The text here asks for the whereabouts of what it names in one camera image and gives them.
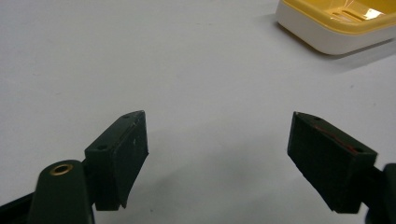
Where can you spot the yellow and white soap dish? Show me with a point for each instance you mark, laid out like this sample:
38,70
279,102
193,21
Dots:
330,34

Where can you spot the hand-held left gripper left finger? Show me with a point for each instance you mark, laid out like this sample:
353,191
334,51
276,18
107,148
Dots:
115,161

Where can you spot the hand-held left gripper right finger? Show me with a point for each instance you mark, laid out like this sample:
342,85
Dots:
327,161

